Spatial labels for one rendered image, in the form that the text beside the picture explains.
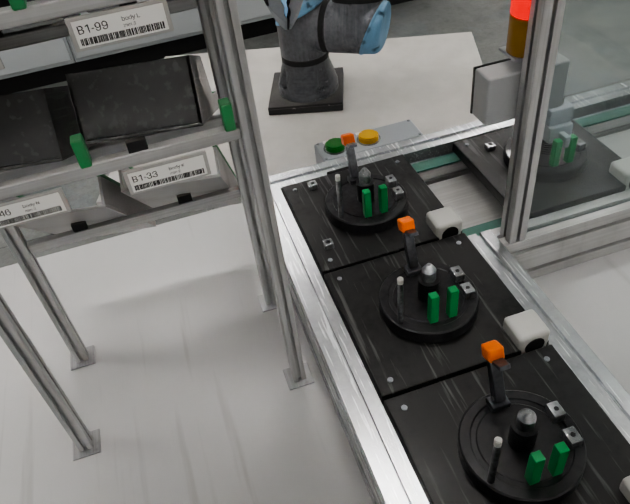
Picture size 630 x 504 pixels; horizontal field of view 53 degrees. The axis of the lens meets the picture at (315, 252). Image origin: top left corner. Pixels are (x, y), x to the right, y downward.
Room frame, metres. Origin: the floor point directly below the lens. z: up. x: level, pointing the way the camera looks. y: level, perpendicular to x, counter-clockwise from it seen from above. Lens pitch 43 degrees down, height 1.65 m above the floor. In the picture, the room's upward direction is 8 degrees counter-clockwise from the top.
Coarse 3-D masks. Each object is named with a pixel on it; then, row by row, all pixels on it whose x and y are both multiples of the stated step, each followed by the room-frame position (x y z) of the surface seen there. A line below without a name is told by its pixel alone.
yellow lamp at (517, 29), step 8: (512, 16) 0.76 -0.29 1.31; (512, 24) 0.75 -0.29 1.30; (520, 24) 0.74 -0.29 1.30; (512, 32) 0.75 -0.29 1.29; (520, 32) 0.74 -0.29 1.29; (512, 40) 0.75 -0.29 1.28; (520, 40) 0.74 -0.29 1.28; (512, 48) 0.75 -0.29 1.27; (520, 48) 0.74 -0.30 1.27; (520, 56) 0.74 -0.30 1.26
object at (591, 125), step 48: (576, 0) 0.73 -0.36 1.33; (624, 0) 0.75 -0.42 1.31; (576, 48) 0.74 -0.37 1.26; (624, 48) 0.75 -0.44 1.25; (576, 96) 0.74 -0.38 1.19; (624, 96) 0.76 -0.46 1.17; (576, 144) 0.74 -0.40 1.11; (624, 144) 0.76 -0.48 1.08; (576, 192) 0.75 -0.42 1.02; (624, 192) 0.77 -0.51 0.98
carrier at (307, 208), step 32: (384, 160) 0.97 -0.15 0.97; (288, 192) 0.91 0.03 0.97; (320, 192) 0.90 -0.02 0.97; (352, 192) 0.86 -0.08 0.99; (384, 192) 0.79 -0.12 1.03; (416, 192) 0.86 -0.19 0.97; (320, 224) 0.81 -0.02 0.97; (352, 224) 0.78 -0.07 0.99; (384, 224) 0.77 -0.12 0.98; (416, 224) 0.77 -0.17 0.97; (448, 224) 0.74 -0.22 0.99; (320, 256) 0.73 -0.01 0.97; (352, 256) 0.72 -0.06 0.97
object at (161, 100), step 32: (128, 64) 0.63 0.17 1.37; (160, 64) 0.63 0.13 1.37; (192, 64) 0.64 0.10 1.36; (96, 96) 0.62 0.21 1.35; (128, 96) 0.62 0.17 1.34; (160, 96) 0.62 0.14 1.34; (192, 96) 0.62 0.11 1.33; (96, 128) 0.60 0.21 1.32; (128, 128) 0.60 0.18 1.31; (160, 128) 0.60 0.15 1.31
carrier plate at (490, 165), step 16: (512, 128) 1.01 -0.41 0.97; (464, 144) 0.98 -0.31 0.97; (480, 144) 0.98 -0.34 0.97; (496, 144) 0.97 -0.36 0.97; (464, 160) 0.95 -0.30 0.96; (480, 160) 0.93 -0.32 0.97; (496, 160) 0.92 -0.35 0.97; (480, 176) 0.89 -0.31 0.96; (496, 176) 0.87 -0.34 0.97; (496, 192) 0.83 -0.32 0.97
